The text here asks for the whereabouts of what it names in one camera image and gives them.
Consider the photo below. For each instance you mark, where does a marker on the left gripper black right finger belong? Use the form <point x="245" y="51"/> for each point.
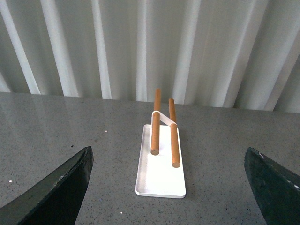
<point x="275" y="188"/>

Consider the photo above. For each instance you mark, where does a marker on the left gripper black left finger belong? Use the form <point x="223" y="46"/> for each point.
<point x="56" y="199"/>

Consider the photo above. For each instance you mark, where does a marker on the white towel rack stand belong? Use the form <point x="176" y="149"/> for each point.
<point x="156" y="177"/>

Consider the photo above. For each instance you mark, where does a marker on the white pleated curtain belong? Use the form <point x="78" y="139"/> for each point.
<point x="223" y="53"/>

